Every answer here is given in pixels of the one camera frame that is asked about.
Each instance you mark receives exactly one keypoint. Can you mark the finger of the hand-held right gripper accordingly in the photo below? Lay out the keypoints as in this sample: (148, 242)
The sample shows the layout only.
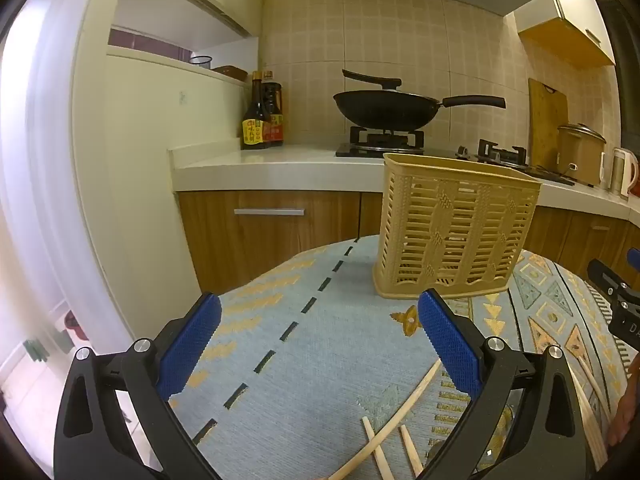
(605, 275)
(635, 259)

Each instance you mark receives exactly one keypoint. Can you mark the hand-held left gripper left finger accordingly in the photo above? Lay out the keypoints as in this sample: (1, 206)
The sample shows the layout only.
(192, 345)

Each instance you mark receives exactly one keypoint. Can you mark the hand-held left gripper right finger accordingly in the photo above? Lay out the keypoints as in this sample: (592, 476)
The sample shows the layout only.
(450, 345)

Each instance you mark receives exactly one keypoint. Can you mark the long wooden stick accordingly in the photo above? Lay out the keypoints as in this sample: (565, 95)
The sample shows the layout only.
(406, 403)

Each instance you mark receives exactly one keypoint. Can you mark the yellow plastic utensil basket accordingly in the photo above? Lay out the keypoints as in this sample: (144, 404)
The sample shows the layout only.
(450, 225)

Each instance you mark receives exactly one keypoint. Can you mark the wooden chopstick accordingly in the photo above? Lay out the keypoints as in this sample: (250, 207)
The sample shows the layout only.
(387, 467)
(597, 392)
(590, 430)
(411, 452)

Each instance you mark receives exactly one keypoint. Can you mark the person's right hand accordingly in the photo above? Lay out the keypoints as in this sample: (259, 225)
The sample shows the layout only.
(627, 417)

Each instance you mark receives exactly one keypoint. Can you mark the white electric kettle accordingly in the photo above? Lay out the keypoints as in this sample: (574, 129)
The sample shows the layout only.
(622, 170)

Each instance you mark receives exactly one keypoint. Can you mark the beige rice cooker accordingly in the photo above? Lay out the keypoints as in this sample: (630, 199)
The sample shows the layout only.
(580, 155)

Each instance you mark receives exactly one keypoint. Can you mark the patterned blue tablecloth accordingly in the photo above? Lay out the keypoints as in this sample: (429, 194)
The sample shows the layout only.
(320, 350)

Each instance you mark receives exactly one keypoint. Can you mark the wooden cutting board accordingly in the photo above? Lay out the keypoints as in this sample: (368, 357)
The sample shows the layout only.
(545, 125)

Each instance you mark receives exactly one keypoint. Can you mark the black gas stove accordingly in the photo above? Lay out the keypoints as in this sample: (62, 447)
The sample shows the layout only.
(350, 150)

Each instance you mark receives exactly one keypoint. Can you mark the yellow label sauce bottle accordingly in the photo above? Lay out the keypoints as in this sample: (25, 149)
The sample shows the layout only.
(255, 115)

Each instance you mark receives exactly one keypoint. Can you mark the black wok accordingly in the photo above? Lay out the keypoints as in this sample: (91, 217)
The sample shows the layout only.
(385, 110)

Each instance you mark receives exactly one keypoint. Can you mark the red label sauce bottle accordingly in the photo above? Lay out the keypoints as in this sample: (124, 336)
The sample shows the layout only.
(276, 110)

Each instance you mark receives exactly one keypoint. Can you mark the brown box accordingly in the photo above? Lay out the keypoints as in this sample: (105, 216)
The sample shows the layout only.
(230, 71)

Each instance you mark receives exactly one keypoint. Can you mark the glass cup on ledge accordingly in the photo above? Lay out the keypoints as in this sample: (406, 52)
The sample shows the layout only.
(200, 61)

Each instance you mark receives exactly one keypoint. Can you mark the white and yellow wall cabinet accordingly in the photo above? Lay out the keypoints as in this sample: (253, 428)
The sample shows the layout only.
(565, 35)

